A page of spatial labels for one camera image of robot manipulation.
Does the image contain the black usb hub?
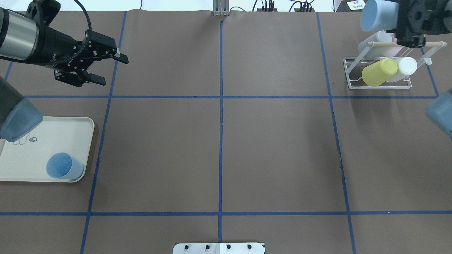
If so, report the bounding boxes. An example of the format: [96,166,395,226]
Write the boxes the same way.
[253,0,277,12]
[290,0,315,12]

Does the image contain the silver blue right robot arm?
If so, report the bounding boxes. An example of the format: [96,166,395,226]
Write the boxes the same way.
[395,0,452,136]

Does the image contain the pink ikea cup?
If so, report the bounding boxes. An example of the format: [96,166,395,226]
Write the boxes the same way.
[381,43,403,58]

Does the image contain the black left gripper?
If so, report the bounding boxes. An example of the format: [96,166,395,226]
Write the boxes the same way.
[35,27,129,87]

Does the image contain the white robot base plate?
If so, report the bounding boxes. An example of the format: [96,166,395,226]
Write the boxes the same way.
[172,242,266,254]

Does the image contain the white wire cup rack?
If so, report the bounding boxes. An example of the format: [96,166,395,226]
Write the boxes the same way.
[343,41,447,90]

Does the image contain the light blue ikea cup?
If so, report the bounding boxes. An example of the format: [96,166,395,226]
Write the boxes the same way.
[46,152,84,181]
[360,0,399,31]

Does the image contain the white ikea cup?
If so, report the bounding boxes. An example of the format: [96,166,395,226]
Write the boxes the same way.
[387,57,418,83]

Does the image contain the yellow ikea cup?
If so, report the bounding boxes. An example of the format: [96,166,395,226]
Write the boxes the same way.
[362,58,398,87]

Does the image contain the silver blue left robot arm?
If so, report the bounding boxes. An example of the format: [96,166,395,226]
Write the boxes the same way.
[0,0,129,143]

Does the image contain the cream serving tray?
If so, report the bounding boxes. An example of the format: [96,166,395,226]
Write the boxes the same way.
[0,117,95,183]

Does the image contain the black box with label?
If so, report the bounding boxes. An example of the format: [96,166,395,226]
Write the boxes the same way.
[334,0,368,12]

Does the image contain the grey ikea cup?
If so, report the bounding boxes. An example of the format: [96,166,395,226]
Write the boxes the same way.
[358,30,393,61]

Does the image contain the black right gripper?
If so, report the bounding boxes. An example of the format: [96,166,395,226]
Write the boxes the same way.
[394,0,452,48]

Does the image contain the aluminium frame post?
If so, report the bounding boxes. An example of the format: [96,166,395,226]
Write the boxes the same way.
[213,0,230,17]

